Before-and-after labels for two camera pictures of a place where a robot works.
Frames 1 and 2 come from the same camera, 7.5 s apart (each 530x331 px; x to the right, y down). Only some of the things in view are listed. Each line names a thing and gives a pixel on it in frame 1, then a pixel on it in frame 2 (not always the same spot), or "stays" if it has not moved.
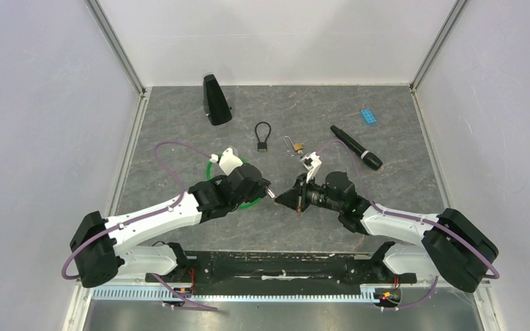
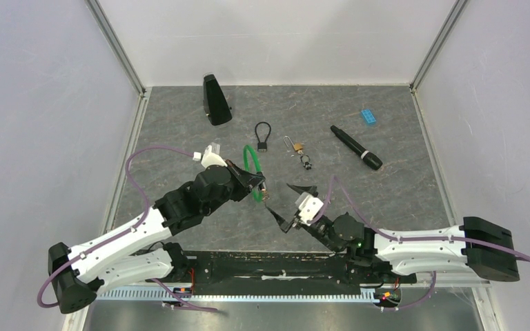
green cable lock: x=240 y=205 → x=257 y=194
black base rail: x=282 y=271 stays
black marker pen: x=369 y=158 stays
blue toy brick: x=368 y=116 stays
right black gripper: x=296 y=198 → x=283 y=224
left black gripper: x=260 y=190 stays
